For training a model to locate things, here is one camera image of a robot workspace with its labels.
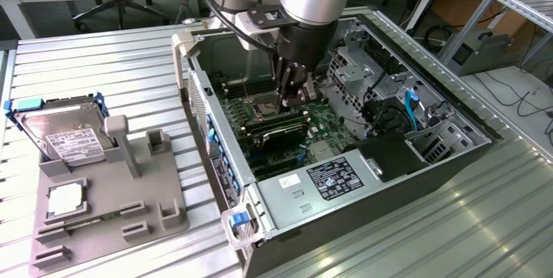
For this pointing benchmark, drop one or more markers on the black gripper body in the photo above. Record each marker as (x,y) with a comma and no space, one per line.
(307,44)

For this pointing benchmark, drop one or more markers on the NVIDIA graphics card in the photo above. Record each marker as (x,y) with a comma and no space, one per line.
(280,140)

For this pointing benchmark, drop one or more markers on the CPU socket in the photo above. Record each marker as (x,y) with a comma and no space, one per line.
(264,108)

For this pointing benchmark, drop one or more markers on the silver disk bay cage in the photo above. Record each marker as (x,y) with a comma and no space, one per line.
(350,74)

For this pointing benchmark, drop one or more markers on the silver chipset heatsink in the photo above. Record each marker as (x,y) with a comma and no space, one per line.
(326,152)

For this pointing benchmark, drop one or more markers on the black plastic shroud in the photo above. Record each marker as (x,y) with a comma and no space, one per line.
(388,158)

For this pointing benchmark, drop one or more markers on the grey power supply unit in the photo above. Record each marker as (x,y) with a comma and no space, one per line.
(294,200)

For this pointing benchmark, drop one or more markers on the open black PC case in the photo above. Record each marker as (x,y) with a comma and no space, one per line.
(388,210)

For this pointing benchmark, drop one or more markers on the grey computer tower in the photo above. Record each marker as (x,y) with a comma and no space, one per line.
(484,54)

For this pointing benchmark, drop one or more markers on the blue case latch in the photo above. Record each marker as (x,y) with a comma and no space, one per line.
(241,219)

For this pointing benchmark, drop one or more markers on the black office chair base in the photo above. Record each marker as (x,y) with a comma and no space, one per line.
(123,4)

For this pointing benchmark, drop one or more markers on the silver hard disk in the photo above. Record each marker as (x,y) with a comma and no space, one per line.
(65,138)

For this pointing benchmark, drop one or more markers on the grey plastic parts rack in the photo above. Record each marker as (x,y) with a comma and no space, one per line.
(109,200)

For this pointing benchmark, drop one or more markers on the green RAM stick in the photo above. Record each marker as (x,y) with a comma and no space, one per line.
(99,218)

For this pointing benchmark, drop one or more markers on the blue disk caddy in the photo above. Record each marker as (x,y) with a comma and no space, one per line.
(26,104)

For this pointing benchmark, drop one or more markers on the silver CPU chip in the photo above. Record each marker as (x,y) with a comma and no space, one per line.
(65,201)

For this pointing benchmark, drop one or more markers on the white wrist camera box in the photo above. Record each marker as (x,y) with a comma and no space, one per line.
(255,31)

